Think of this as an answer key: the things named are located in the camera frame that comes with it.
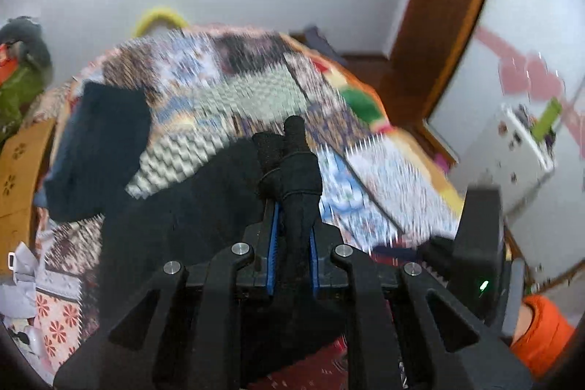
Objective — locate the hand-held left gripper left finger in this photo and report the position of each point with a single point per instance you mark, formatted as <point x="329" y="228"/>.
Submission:
<point x="273" y="248"/>

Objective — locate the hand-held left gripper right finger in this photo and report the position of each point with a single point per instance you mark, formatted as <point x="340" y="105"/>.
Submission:
<point x="313" y="263"/>

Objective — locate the black pants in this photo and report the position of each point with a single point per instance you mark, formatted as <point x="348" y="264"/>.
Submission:
<point x="219" y="207"/>

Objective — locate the person's right forearm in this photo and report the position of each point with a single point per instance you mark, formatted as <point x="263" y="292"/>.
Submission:
<point x="548" y="335"/>

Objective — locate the white cabinet with magnets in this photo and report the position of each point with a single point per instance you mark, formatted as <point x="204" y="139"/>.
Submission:
<point x="516" y="161"/>

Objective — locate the pink bag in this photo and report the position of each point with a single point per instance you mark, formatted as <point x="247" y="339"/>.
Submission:
<point x="441" y="159"/>

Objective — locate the green bottle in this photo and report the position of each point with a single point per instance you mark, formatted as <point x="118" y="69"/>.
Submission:
<point x="548" y="116"/>

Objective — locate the patchwork printed blanket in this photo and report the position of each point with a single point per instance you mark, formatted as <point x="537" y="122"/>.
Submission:
<point x="256" y="97"/>

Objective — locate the orange colourful fleece blanket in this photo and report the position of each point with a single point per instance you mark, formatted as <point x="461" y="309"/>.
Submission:
<point x="365" y="104"/>

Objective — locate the dark navy folded garment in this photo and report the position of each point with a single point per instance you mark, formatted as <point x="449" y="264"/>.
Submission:
<point x="100" y="143"/>

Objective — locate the brown wooden door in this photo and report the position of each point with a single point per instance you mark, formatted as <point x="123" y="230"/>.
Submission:
<point x="438" y="29"/>

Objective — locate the grey backpack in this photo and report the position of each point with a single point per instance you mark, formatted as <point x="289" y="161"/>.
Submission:
<point x="317" y="38"/>

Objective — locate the blue jeans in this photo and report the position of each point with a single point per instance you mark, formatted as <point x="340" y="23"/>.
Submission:
<point x="45" y="193"/>

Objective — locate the white patterned cloth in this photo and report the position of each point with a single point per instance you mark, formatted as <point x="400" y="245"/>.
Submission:
<point x="18" y="294"/>

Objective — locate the yellow foam arc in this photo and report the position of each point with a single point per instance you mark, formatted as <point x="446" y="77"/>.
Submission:
<point x="160" y="11"/>

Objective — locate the wooden lap desk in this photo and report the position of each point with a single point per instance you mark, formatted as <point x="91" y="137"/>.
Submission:
<point x="18" y="170"/>

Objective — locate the green patterned storage bag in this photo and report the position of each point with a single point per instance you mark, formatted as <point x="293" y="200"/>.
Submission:
<point x="18" y="93"/>

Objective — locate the orange box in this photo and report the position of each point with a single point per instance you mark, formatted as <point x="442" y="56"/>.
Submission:
<point x="3" y="65"/>

